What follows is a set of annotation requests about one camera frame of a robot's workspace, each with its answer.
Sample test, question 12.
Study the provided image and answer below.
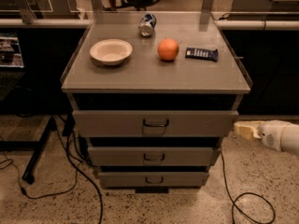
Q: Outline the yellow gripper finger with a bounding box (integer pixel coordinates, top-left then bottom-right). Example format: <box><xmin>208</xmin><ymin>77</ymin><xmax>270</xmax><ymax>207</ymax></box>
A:
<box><xmin>234</xmin><ymin>120</ymin><xmax>263</xmax><ymax>141</ymax></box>

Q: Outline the grey top drawer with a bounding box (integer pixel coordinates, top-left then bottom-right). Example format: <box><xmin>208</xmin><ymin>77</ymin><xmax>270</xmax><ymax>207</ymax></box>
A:
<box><xmin>73</xmin><ymin>110</ymin><xmax>238</xmax><ymax>137</ymax></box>

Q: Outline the grey drawer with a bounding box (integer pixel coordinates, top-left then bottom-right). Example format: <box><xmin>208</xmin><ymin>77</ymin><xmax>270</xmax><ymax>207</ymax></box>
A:
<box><xmin>73</xmin><ymin>110</ymin><xmax>238</xmax><ymax>137</ymax></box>
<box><xmin>88</xmin><ymin>147</ymin><xmax>220</xmax><ymax>166</ymax></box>
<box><xmin>98</xmin><ymin>172</ymin><xmax>209</xmax><ymax>189</ymax></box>

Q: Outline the grey drawer cabinet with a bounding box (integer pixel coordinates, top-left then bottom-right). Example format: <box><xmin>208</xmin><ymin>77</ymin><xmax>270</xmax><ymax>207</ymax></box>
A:
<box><xmin>60</xmin><ymin>10</ymin><xmax>254</xmax><ymax>194</ymax></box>

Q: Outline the grey middle drawer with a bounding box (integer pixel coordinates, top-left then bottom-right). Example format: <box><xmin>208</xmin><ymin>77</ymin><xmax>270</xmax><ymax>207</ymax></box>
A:
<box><xmin>88</xmin><ymin>147</ymin><xmax>220</xmax><ymax>166</ymax></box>

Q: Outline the grey bottom drawer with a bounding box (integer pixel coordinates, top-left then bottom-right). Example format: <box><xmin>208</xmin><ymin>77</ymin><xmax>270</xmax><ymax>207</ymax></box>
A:
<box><xmin>98</xmin><ymin>172</ymin><xmax>209</xmax><ymax>189</ymax></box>

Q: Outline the dark blue snack bar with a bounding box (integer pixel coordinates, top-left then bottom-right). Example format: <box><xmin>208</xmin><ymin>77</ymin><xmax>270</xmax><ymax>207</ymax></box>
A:
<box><xmin>185</xmin><ymin>48</ymin><xmax>219</xmax><ymax>62</ymax></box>

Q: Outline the orange fruit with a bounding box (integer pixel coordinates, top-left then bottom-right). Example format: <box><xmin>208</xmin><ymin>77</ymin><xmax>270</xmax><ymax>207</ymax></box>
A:
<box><xmin>157</xmin><ymin>38</ymin><xmax>179</xmax><ymax>61</ymax></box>

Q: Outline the blue soda can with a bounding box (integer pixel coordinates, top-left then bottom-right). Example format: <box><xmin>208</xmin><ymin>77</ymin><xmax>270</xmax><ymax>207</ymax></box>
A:
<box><xmin>138</xmin><ymin>13</ymin><xmax>157</xmax><ymax>37</ymax></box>

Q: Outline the white bowl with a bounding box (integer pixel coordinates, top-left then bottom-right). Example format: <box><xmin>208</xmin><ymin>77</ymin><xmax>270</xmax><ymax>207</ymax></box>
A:
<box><xmin>90</xmin><ymin>39</ymin><xmax>133</xmax><ymax>66</ymax></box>

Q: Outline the black table stand leg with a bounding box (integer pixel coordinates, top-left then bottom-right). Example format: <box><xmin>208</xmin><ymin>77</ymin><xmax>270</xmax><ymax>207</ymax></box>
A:
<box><xmin>0</xmin><ymin>118</ymin><xmax>57</xmax><ymax>184</ymax></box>

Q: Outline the black keyboard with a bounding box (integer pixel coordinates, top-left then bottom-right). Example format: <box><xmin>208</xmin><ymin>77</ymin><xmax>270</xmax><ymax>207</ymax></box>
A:
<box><xmin>0</xmin><ymin>71</ymin><xmax>24</xmax><ymax>100</ymax></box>

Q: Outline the computer monitor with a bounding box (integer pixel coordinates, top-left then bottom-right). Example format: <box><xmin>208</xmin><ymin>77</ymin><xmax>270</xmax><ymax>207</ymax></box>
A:
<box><xmin>0</xmin><ymin>33</ymin><xmax>24</xmax><ymax>68</ymax></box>

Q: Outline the black cable right floor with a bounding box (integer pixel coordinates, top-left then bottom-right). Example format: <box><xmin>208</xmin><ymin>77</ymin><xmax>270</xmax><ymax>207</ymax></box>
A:
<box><xmin>220</xmin><ymin>147</ymin><xmax>277</xmax><ymax>224</ymax></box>

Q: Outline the black cable floor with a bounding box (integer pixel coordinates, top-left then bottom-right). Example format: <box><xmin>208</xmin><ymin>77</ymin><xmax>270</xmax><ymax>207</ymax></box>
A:
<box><xmin>220</xmin><ymin>147</ymin><xmax>277</xmax><ymax>224</ymax></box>
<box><xmin>0</xmin><ymin>115</ymin><xmax>105</xmax><ymax>224</ymax></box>

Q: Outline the black cable left floor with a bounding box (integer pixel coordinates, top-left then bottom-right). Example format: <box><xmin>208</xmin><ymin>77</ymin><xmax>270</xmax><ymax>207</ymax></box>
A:
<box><xmin>0</xmin><ymin>115</ymin><xmax>105</xmax><ymax>224</ymax></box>

